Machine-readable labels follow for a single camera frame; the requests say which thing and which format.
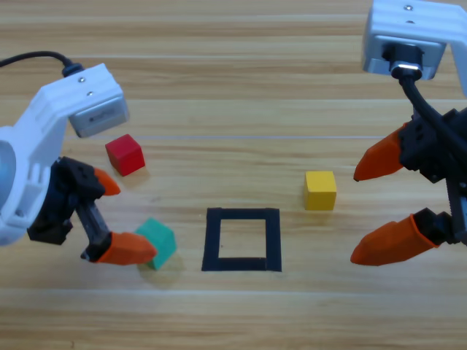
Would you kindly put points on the green wooden cube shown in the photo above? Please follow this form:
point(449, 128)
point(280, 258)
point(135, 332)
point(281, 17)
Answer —
point(162, 237)

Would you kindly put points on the black tape square outline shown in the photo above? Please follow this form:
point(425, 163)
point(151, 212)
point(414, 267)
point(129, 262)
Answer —
point(211, 240)

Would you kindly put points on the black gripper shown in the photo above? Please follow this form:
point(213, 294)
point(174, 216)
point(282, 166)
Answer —
point(430, 153)
point(62, 204)

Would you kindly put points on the red wooden cube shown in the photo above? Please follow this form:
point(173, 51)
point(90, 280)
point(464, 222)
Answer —
point(126, 156)

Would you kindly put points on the yellow wooden cube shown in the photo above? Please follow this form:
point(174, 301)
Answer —
point(320, 193)

